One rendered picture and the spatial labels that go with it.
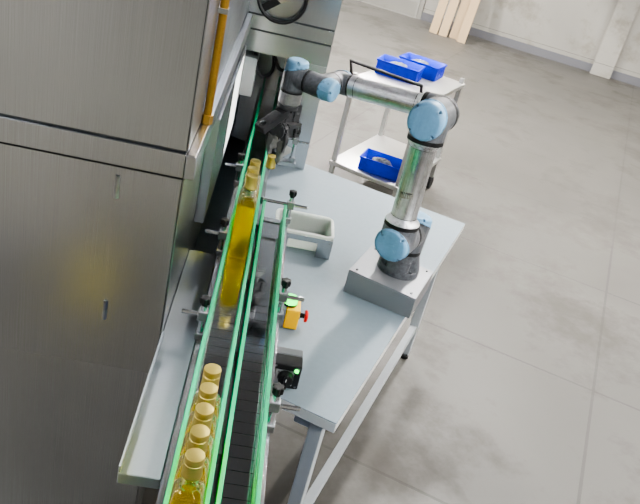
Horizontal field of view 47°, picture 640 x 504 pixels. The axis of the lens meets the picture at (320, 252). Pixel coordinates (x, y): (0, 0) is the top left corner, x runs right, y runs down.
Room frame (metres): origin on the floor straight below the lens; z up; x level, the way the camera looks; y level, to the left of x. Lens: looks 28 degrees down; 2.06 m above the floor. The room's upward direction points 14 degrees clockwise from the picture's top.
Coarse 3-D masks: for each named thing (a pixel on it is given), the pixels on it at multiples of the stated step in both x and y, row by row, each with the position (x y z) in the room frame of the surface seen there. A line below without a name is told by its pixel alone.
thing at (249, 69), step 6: (246, 54) 3.31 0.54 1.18; (252, 54) 3.34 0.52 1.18; (258, 54) 3.36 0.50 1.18; (246, 60) 3.28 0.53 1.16; (252, 60) 3.28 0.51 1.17; (246, 66) 3.28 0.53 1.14; (252, 66) 3.28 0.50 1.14; (246, 72) 3.28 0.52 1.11; (252, 72) 3.28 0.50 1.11; (246, 78) 3.28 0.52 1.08; (252, 78) 3.28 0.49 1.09; (282, 78) 3.28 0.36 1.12; (240, 84) 3.28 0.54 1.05; (246, 84) 3.28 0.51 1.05; (252, 84) 3.29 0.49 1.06; (240, 90) 3.28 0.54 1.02; (246, 90) 3.28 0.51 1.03
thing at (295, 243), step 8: (288, 232) 2.40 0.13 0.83; (288, 240) 2.39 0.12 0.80; (296, 240) 2.40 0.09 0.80; (304, 240) 2.40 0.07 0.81; (312, 240) 2.40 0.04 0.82; (320, 240) 2.41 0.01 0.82; (328, 240) 2.41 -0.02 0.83; (288, 248) 2.39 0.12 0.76; (296, 248) 2.40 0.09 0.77; (304, 248) 2.40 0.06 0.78; (312, 248) 2.41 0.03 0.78; (320, 248) 2.41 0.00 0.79; (328, 248) 2.41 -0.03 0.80; (312, 256) 2.41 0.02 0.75; (320, 256) 2.41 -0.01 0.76; (328, 256) 2.41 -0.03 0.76
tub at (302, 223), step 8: (280, 208) 2.55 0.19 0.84; (280, 216) 2.54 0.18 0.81; (296, 216) 2.55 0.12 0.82; (304, 216) 2.56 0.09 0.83; (312, 216) 2.56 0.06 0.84; (320, 216) 2.57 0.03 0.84; (288, 224) 2.55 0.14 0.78; (296, 224) 2.55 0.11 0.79; (304, 224) 2.55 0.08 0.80; (312, 224) 2.56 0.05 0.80; (320, 224) 2.56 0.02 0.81; (328, 224) 2.56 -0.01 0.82; (296, 232) 2.39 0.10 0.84; (304, 232) 2.40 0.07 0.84; (312, 232) 2.56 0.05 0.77; (320, 232) 2.56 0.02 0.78; (328, 232) 2.52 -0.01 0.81
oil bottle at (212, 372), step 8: (208, 368) 1.12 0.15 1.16; (216, 368) 1.12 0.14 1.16; (208, 376) 1.10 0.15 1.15; (216, 376) 1.11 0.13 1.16; (200, 384) 1.12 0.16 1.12; (216, 384) 1.11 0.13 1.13; (192, 400) 1.12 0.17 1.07; (216, 400) 1.12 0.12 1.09; (192, 408) 1.09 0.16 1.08; (216, 408) 1.10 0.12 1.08
